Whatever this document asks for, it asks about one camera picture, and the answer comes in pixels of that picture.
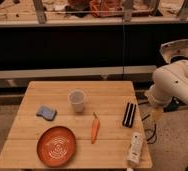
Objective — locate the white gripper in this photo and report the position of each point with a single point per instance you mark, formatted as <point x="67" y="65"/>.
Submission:
<point x="156" y="114"/>

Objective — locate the silver robot base dome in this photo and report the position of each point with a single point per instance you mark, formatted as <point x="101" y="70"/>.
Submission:
<point x="174" y="50"/>

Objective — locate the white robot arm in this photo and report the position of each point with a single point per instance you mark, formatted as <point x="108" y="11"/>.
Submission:
<point x="168" y="81"/>

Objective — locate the wooden table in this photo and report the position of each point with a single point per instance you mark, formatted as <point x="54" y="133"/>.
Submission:
<point x="108" y="99"/>

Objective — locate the orange ribbed plate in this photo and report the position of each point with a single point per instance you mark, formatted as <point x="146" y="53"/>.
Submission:
<point x="56" y="146"/>

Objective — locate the blue sponge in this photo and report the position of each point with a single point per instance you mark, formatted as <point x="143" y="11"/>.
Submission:
<point x="46" y="113"/>

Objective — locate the orange object on shelf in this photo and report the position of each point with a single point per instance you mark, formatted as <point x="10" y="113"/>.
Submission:
<point x="105" y="8"/>

